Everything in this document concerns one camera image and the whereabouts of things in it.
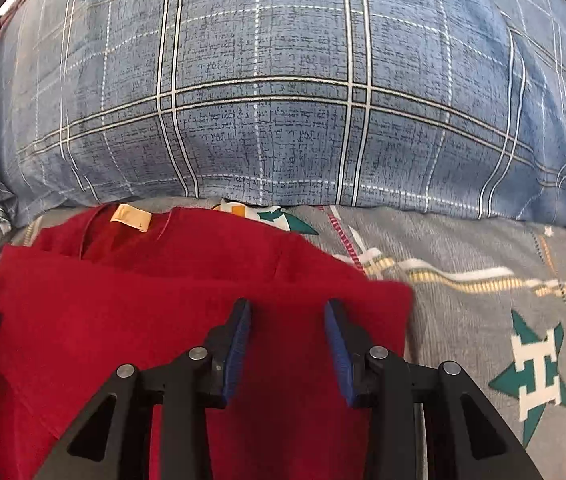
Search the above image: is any blue plaid pillow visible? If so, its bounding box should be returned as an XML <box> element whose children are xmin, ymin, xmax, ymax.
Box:
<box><xmin>0</xmin><ymin>0</ymin><xmax>566</xmax><ymax>231</ymax></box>

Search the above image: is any red knit sweater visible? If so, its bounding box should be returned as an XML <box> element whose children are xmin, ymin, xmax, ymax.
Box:
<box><xmin>0</xmin><ymin>208</ymin><xmax>412</xmax><ymax>479</ymax></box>

